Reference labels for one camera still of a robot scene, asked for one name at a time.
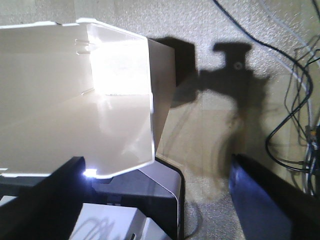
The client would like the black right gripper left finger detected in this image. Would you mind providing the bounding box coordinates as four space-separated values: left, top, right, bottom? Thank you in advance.
0 156 85 240

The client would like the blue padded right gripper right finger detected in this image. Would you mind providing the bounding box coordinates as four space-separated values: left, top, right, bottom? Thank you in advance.
229 154 320 240

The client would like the white plastic trash bin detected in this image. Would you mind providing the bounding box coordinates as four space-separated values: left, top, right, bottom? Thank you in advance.
0 18 176 179

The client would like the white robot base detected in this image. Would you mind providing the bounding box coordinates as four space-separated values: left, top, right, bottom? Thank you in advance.
0 156 185 240

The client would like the black cable on floor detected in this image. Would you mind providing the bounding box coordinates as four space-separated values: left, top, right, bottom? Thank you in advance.
212 0 320 173

